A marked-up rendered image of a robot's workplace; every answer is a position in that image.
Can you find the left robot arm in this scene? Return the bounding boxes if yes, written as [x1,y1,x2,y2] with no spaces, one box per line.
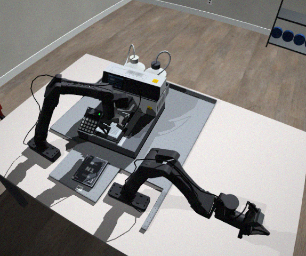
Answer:
[27,74,129,159]

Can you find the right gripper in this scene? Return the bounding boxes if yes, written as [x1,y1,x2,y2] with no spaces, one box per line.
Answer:
[227,203,270,239]

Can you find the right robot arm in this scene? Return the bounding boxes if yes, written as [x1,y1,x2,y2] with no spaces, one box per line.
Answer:
[108,148,239,223]

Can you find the white plastic bottle with cap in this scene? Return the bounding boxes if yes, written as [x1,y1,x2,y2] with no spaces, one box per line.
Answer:
[126,55,145,71]

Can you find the white multi-well plate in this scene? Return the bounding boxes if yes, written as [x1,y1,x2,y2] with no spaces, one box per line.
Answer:
[96,122,122,139]

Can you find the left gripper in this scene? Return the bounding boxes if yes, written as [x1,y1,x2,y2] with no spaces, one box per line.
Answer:
[98,110,129,135]

